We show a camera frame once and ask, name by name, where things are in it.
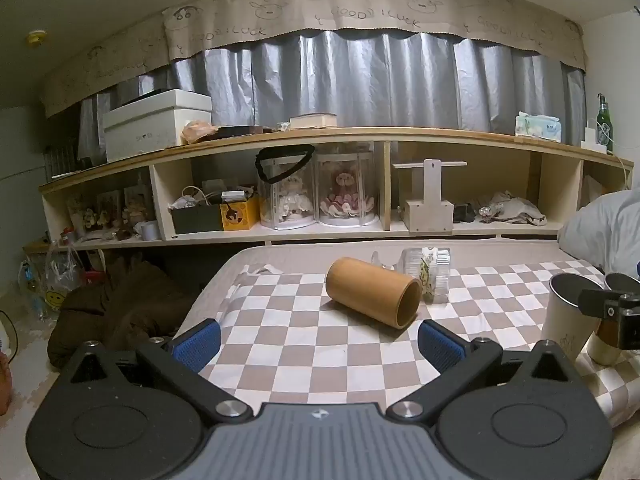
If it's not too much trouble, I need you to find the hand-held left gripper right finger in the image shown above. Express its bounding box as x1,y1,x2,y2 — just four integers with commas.
386,318,582,424

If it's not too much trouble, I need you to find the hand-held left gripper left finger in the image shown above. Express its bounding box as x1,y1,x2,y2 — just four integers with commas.
65,319,254,424

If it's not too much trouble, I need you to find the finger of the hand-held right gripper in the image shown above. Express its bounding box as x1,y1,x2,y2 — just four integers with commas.
577,287,640,352

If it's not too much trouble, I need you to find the white cup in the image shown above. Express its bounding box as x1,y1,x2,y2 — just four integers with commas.
541,273,605,362

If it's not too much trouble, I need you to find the brown cardboard tube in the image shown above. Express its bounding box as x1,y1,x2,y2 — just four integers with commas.
325,256,424,331

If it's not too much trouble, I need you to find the clear plastic container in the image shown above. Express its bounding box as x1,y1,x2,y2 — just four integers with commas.
398,247,452,304

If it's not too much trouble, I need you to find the grey pillow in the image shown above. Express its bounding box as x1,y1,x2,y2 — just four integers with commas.
557,189,640,277

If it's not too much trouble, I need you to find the brown cloth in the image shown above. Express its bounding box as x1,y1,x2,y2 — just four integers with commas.
47,255,202,370

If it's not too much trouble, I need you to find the checkered blanket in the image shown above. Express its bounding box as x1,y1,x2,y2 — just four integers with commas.
197,260,640,427

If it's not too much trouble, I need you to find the dark storage box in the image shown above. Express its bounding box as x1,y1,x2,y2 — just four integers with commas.
169,202,225,235

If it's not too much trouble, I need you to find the grey cloth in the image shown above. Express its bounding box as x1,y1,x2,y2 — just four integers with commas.
487,190,549,225

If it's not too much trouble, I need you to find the wooden stand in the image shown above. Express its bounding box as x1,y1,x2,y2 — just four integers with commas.
392,158,469,234

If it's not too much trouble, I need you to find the yellow box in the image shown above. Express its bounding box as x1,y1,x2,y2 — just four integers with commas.
219,197,261,232

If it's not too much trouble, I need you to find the clear smiley plastic bag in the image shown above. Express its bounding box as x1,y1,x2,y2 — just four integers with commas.
44,241,87,319

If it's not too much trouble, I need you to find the green glass bottle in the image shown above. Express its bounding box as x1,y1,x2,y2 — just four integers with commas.
594,93,615,155

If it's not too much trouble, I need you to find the tissue pack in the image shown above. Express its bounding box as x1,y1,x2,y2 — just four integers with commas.
514,111,564,142

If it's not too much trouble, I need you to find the orange plastic bag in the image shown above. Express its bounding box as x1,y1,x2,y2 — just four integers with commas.
181,119,219,145

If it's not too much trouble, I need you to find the dark flat tray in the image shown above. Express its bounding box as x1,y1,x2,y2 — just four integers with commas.
217,124,275,137

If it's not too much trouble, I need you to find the white cardboard box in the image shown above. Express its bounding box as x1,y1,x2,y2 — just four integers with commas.
102,88,213,164

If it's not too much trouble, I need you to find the wooden shelf unit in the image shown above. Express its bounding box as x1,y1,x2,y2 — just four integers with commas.
39,126,635,253

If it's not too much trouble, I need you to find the beige book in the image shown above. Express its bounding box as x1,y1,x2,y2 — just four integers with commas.
288,112,339,130

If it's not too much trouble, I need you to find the grey curtain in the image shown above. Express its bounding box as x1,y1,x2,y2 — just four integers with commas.
77,29,587,162

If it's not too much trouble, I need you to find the beige printed valance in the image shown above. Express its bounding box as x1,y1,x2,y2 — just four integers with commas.
40,0,587,120

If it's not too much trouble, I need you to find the clear doll case black handle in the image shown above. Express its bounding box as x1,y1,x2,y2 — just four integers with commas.
255,143,317,231

